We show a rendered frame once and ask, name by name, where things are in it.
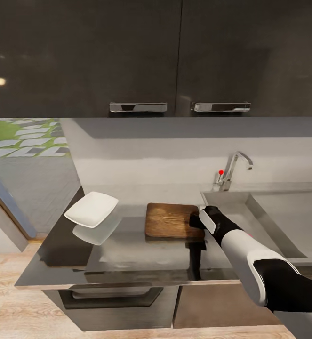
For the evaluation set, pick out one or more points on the fixed window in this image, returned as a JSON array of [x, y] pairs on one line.
[[38, 177]]

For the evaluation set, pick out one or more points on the drop in sink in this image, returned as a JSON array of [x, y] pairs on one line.
[[281, 220]]

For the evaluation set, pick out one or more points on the cabinet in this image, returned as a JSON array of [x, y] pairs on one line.
[[155, 58]]

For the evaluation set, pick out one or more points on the dishwasher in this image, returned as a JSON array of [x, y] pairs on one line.
[[124, 308]]

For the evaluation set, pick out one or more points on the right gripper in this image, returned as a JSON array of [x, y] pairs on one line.
[[196, 222]]

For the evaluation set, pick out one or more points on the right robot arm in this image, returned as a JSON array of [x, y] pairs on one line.
[[268, 279]]

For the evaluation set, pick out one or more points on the bowl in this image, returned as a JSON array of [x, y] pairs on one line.
[[92, 209]]

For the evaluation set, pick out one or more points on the cutting board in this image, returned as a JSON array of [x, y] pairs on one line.
[[172, 221]]

